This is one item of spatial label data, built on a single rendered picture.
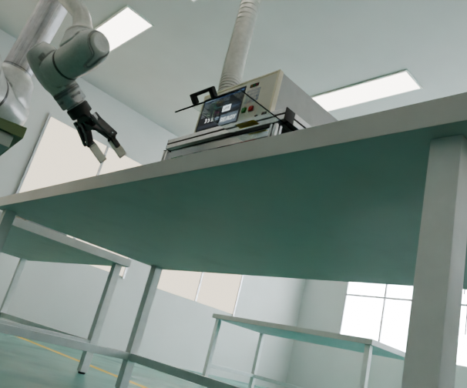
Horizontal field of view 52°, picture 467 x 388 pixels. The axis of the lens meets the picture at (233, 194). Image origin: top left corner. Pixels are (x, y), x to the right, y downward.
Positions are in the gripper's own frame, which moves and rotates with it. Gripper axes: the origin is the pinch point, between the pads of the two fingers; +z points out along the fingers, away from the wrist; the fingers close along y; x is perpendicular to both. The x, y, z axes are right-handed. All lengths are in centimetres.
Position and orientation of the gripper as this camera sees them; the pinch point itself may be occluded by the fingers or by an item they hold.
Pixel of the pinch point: (111, 155)
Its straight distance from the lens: 169.3
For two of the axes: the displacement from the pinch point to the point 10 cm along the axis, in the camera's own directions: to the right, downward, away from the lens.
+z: 4.8, 8.0, 3.6
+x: 5.5, -6.0, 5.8
